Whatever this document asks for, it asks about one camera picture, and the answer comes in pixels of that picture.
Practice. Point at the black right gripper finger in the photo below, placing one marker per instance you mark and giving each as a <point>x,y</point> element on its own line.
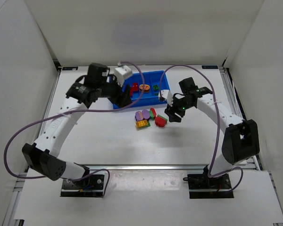
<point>170,111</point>
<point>174,118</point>

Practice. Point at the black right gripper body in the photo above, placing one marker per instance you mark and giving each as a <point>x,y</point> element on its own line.
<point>173,109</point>

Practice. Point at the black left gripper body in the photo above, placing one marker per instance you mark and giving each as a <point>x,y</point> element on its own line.
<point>119,98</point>

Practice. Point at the red green lego block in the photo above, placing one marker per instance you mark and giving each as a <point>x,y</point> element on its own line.
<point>160,121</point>

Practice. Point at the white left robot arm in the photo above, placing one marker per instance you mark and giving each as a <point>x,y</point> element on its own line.
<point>99,82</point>

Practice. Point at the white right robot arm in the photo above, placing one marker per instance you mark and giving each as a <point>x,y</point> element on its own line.
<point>240,136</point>

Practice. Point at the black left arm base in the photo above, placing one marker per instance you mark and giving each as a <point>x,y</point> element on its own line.
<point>94,186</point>

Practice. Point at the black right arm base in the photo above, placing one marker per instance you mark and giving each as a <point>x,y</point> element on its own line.
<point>202,187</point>

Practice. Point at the red green curved lego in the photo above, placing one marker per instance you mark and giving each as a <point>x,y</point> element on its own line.
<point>152,113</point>

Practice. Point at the blue plastic sorting tray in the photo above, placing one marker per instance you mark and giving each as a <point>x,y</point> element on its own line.
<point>151,78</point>

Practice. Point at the orange round lego piece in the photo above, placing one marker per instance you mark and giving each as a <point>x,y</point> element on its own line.
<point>144,88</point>

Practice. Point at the purple round lego piece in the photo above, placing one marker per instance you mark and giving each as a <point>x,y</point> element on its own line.
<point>142,115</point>

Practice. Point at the yellow lego brick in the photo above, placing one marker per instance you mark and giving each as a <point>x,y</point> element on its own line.
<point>142,124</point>

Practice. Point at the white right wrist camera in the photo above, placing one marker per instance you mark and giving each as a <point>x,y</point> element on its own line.
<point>166,95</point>

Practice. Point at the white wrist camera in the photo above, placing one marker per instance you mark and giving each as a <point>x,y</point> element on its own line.
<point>166,95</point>
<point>122,73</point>

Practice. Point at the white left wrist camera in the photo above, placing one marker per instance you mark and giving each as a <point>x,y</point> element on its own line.
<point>122,73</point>

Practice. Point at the aluminium frame rail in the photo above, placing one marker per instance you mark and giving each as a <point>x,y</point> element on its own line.
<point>136,167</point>

